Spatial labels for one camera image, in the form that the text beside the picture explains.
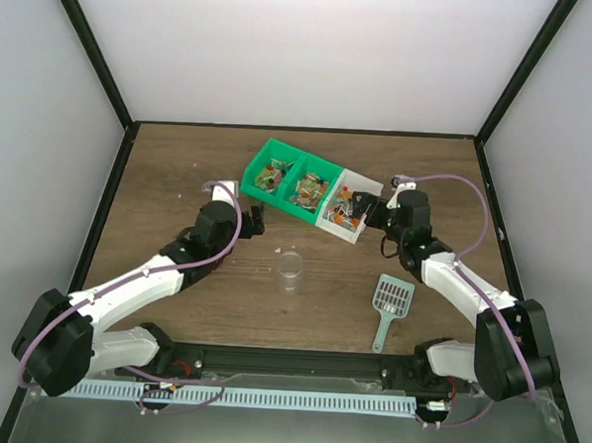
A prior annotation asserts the green candy bin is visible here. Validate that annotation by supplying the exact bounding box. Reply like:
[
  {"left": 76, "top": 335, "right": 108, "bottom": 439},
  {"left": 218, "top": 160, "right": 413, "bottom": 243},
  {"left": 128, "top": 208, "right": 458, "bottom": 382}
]
[
  {"left": 240, "top": 138, "right": 306, "bottom": 206},
  {"left": 279, "top": 153, "right": 343, "bottom": 224}
]

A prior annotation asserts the light blue slotted scoop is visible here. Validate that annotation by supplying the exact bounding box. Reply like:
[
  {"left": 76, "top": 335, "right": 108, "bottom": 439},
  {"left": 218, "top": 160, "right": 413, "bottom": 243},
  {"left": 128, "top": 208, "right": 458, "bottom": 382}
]
[{"left": 371, "top": 274, "right": 414, "bottom": 353}]

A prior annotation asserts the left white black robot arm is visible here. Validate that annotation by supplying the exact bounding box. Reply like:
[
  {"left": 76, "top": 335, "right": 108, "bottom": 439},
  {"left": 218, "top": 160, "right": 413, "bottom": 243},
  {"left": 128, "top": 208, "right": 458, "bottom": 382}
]
[{"left": 11, "top": 200, "right": 265, "bottom": 396}]

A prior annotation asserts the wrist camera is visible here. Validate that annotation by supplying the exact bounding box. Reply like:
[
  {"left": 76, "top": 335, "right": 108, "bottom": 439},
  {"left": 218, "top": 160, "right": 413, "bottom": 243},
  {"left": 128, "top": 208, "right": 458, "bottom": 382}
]
[
  {"left": 387, "top": 174, "right": 416, "bottom": 209},
  {"left": 202, "top": 179, "right": 239, "bottom": 207}
]

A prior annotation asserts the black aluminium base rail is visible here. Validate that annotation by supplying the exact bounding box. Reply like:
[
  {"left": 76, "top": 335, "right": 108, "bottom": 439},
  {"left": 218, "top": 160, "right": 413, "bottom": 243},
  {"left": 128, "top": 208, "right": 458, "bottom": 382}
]
[{"left": 141, "top": 342, "right": 471, "bottom": 395}]

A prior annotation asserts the light blue slotted cable duct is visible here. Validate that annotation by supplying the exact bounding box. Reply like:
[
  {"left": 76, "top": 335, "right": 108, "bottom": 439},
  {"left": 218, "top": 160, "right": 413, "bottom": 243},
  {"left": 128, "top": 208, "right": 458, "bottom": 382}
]
[{"left": 64, "top": 380, "right": 416, "bottom": 419}]

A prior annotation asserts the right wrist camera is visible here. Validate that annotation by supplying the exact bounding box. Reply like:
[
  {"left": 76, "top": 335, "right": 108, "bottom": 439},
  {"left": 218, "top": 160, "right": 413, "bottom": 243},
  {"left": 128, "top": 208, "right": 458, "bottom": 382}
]
[{"left": 387, "top": 174, "right": 416, "bottom": 209}]

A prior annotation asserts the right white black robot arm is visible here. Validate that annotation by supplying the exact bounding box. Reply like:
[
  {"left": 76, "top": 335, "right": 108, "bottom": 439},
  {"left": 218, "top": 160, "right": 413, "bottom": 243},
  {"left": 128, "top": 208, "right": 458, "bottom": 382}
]
[{"left": 351, "top": 188, "right": 560, "bottom": 401}]

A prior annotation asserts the black frame post right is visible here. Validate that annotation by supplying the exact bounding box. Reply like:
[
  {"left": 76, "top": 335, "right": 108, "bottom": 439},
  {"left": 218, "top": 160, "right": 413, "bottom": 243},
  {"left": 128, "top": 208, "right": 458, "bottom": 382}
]
[{"left": 475, "top": 0, "right": 579, "bottom": 145}]

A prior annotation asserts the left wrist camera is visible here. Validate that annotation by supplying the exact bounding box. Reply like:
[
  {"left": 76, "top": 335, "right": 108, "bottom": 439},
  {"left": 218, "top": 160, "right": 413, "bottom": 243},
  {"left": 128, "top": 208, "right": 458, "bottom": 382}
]
[{"left": 202, "top": 179, "right": 239, "bottom": 207}]

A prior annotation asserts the white candy bin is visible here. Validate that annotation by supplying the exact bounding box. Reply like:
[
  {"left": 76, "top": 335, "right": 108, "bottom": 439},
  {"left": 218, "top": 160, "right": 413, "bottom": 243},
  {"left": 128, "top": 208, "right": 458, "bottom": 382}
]
[{"left": 314, "top": 168, "right": 383, "bottom": 245}]

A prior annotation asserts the black frame post left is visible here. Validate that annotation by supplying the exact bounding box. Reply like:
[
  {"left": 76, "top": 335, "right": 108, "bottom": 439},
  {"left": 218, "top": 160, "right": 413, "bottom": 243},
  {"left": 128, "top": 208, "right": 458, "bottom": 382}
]
[{"left": 59, "top": 0, "right": 134, "bottom": 129}]

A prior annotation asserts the clear plastic cup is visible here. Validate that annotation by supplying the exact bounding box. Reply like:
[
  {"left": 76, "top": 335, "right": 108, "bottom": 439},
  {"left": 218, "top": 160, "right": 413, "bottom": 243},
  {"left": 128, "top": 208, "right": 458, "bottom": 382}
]
[{"left": 276, "top": 251, "right": 304, "bottom": 294}]

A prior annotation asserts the black frame post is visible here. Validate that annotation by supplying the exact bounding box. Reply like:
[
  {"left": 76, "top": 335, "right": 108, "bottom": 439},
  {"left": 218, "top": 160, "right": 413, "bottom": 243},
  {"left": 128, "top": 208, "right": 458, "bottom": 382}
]
[
  {"left": 475, "top": 0, "right": 579, "bottom": 145},
  {"left": 59, "top": 0, "right": 134, "bottom": 129}
]

